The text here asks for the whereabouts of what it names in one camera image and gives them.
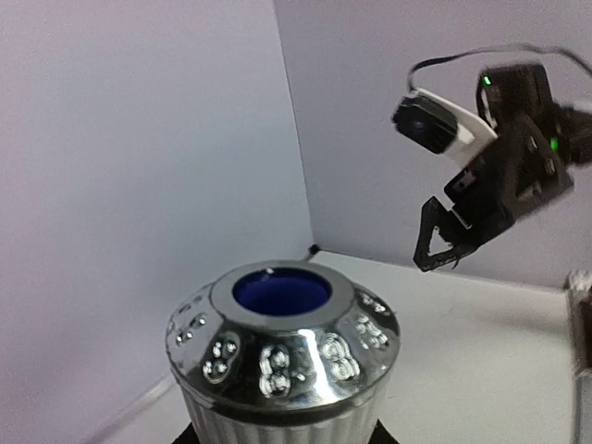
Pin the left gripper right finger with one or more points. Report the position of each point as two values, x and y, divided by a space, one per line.
392 430

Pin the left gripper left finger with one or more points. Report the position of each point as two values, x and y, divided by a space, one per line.
188 436

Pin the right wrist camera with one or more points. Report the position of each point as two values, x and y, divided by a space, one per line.
442 127

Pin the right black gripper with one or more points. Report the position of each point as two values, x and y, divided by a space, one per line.
523 169

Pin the white plastic water faucet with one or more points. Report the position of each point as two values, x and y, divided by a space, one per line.
283 352

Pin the white elbow pipe fitting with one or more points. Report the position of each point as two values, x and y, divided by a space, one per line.
578 286

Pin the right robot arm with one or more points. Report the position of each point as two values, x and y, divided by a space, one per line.
575 134

